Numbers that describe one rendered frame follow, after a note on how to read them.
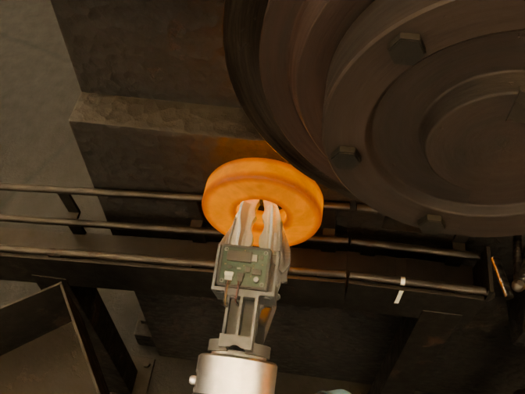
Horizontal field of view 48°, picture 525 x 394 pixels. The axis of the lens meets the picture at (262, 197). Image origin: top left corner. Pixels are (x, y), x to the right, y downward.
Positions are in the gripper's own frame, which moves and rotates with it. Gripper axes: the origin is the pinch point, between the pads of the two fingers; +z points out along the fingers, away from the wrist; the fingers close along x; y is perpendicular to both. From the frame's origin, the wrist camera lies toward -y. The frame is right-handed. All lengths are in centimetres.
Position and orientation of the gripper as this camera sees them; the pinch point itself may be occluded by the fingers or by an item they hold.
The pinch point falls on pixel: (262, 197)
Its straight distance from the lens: 76.1
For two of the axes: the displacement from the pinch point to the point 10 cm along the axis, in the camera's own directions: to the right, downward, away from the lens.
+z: 1.3, -9.3, 3.3
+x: -9.9, -1.1, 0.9
